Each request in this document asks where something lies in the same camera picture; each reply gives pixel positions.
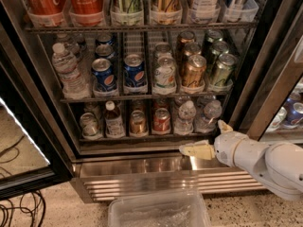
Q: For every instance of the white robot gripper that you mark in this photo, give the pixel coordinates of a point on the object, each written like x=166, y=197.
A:
x=226, y=149

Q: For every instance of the clear water bottle bottom shelf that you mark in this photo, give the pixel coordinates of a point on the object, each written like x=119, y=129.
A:
x=183, y=124

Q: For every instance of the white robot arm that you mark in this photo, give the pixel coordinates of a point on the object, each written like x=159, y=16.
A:
x=278, y=167

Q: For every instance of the clear water bottle bottom right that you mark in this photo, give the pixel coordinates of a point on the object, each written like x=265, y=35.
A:
x=207, y=116

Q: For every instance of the red soda can bottom shelf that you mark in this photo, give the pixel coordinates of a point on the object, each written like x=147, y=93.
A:
x=161, y=121

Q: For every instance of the steel fridge door right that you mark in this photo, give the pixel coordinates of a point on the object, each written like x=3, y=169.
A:
x=271, y=67

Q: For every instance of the gold can middle shelf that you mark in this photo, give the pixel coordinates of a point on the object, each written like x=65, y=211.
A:
x=192, y=76

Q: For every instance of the gold soda can bottom shelf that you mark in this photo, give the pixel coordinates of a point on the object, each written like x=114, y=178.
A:
x=138, y=123

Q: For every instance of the green can middle shelf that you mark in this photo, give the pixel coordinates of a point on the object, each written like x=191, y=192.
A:
x=221, y=72

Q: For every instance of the blue pepsi can right fridge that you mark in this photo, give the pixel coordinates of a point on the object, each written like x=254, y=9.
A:
x=294, y=115

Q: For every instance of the brown drink bottle white cap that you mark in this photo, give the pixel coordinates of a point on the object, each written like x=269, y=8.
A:
x=113, y=120

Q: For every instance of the steel fridge base grille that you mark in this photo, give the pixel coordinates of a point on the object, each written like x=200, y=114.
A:
x=109, y=178

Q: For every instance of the white label bottle top shelf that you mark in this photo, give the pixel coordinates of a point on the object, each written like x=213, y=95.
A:
x=203, y=11

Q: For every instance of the large water bottle middle shelf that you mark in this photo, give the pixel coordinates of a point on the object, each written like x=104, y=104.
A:
x=74, y=83

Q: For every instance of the green yellow bottle top shelf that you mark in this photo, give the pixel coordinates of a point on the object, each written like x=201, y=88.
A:
x=127, y=13

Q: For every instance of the red coca-cola bottle right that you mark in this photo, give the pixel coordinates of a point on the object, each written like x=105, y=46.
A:
x=87, y=12

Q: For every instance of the red coca-cola bottle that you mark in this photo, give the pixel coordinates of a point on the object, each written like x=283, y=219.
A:
x=87, y=12
x=46, y=13

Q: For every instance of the black fridge door left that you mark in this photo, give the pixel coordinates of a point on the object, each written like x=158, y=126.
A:
x=19, y=91

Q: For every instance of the red coca-cola bottle left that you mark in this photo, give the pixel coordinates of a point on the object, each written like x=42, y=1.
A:
x=46, y=13

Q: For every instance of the clear plastic bin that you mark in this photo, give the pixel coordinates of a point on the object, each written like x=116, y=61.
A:
x=175, y=208

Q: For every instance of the white green soda can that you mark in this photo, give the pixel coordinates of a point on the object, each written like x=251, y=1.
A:
x=164, y=80

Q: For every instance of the blue pepsi can centre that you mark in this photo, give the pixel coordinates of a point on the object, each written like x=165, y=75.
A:
x=135, y=80

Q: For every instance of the blue pepsi can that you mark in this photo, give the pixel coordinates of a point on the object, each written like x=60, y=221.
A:
x=135, y=80
x=104, y=78

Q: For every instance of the blue pepsi can front left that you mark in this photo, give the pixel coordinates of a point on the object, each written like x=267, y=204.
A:
x=104, y=78

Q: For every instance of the silver can bottom left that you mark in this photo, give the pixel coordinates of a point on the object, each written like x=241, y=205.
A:
x=90, y=127

